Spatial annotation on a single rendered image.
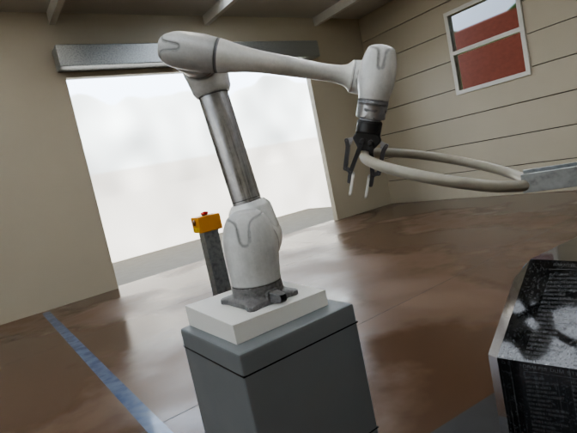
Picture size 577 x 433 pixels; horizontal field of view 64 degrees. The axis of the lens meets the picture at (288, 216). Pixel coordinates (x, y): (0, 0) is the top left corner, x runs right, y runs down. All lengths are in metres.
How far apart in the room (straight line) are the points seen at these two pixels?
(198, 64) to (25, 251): 5.89
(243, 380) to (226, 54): 0.89
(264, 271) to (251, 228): 0.13
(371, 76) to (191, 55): 0.52
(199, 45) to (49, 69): 6.13
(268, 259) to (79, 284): 6.00
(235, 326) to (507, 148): 7.74
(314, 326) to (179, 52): 0.87
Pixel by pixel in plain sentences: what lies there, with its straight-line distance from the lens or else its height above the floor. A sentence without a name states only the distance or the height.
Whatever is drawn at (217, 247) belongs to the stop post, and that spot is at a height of 0.91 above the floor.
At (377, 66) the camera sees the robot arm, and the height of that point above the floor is 1.46.
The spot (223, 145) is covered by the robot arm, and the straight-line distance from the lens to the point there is 1.55.
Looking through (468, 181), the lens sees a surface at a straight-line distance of 1.21.
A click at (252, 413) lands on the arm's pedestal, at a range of 1.28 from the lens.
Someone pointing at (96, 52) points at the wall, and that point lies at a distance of 7.36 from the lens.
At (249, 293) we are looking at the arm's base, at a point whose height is 0.90.
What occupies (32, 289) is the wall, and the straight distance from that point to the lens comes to 7.15.
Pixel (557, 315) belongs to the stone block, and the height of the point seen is 0.68.
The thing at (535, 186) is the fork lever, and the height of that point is 1.05.
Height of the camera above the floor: 1.23
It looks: 6 degrees down
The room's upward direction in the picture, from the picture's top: 12 degrees counter-clockwise
